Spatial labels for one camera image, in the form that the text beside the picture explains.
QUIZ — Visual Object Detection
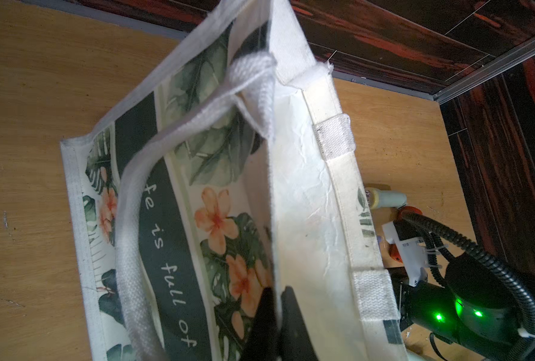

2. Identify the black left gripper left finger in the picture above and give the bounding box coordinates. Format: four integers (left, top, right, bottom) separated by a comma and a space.
240, 287, 279, 361

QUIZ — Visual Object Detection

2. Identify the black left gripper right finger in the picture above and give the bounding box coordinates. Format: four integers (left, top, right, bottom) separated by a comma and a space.
279, 287, 318, 361

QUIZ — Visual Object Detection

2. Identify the red flashlight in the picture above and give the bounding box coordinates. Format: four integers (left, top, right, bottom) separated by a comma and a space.
389, 205, 423, 263

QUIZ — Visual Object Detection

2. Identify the pale green flashlight top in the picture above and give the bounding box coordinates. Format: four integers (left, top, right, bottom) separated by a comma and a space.
366, 187, 407, 210

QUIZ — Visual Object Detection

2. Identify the white floral tote bag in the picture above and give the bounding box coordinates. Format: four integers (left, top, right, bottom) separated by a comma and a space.
61, 1, 408, 360

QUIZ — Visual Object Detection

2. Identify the black corrugated right cable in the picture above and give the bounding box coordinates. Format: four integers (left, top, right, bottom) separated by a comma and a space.
400, 211, 535, 361

